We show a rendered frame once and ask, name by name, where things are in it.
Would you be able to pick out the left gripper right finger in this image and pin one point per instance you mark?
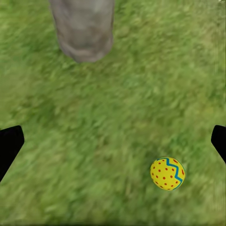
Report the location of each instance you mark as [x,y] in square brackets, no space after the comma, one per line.
[218,139]

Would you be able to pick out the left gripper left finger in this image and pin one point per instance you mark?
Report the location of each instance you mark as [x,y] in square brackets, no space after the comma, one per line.
[11,141]

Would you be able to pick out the easter egg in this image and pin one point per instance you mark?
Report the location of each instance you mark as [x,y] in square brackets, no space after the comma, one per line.
[167,173]

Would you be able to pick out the tree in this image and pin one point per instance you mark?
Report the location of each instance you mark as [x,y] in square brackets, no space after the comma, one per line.
[84,28]

